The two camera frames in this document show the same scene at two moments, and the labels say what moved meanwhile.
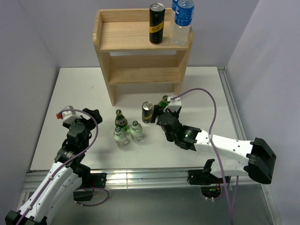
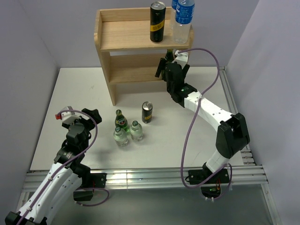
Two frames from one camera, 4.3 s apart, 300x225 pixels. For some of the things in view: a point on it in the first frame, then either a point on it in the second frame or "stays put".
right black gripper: x=155 y=112 → x=162 y=64
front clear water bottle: x=183 y=18 stays put
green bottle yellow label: x=163 y=102 → x=169 y=55
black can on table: x=146 y=112 stays put
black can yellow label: x=157 y=11 stays put
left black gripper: x=95 y=113 stays put
